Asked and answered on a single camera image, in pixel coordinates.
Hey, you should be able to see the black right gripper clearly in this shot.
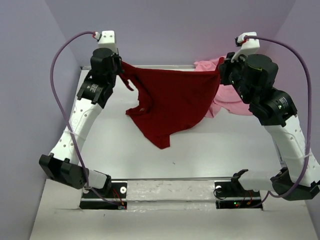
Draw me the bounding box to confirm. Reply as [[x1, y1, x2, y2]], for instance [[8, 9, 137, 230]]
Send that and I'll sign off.
[[220, 50, 253, 104]]

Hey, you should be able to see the dark red t shirt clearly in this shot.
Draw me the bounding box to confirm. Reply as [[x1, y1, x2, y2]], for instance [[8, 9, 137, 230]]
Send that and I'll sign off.
[[120, 62, 221, 150]]

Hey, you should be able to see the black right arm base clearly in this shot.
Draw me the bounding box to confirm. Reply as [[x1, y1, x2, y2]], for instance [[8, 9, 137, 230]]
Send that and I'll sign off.
[[213, 181, 263, 210]]

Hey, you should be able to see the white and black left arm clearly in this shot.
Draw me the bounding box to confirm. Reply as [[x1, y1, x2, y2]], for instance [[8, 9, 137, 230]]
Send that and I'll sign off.
[[39, 48, 122, 198]]

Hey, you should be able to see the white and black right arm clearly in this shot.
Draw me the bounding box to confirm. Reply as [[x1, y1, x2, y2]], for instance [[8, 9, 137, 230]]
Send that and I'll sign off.
[[218, 52, 320, 201]]

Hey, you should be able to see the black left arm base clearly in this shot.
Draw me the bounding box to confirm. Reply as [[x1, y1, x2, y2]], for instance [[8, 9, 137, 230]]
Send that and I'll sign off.
[[79, 180, 128, 210]]

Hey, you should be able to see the pink t shirt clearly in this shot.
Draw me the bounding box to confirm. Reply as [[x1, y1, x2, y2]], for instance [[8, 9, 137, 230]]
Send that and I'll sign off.
[[194, 56, 252, 118]]

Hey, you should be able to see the white cardboard front cover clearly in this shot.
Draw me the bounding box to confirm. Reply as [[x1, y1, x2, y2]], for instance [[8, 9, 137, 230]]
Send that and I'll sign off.
[[30, 180, 317, 240]]

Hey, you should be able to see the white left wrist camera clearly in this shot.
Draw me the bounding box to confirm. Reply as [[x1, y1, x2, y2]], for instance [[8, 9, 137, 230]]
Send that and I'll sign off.
[[93, 30, 119, 55]]

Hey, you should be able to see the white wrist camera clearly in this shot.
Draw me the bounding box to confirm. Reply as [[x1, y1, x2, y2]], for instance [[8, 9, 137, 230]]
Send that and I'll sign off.
[[93, 30, 119, 55], [231, 31, 260, 63]]

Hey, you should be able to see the white back table rail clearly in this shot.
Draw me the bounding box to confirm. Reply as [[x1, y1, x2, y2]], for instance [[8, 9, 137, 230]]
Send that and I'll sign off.
[[79, 64, 198, 71]]

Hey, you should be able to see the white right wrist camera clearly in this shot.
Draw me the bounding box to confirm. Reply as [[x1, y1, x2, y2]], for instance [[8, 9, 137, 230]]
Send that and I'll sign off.
[[231, 31, 260, 63]]

